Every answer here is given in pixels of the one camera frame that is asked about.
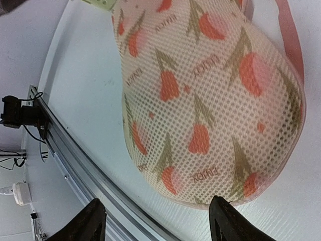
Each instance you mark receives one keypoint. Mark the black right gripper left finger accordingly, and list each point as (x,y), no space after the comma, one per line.
(89,224)

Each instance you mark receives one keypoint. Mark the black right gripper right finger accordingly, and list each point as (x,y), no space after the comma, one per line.
(226,223)

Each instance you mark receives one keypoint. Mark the floral mesh laundry bag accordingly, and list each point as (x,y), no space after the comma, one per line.
(210,105)

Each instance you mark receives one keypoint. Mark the green plastic basket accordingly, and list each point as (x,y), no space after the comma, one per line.
(106,5)

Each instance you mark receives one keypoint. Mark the white power adapter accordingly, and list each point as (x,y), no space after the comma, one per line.
(20,191)

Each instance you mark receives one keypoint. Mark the aluminium front rail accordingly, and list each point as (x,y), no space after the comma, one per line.
(125,219)

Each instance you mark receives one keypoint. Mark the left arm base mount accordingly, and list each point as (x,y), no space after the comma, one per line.
(25,112)

